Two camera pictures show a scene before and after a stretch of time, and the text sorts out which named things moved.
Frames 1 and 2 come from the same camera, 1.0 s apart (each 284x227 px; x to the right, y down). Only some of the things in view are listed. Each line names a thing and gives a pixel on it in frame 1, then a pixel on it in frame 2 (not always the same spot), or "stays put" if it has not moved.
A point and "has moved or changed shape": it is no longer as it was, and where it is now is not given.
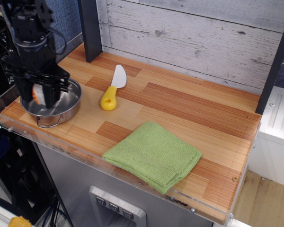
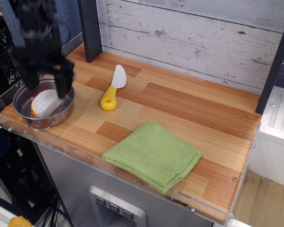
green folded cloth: [152, 154] stays put
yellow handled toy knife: [109, 100] stays put
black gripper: [35, 64] -> [44, 54]
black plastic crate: [3, 44] stays put
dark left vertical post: [91, 29] stays put
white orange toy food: [38, 93] has moved or changed shape
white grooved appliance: [271, 155] stays put
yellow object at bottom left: [19, 221] stays put
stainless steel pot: [69, 104] has moved or changed shape
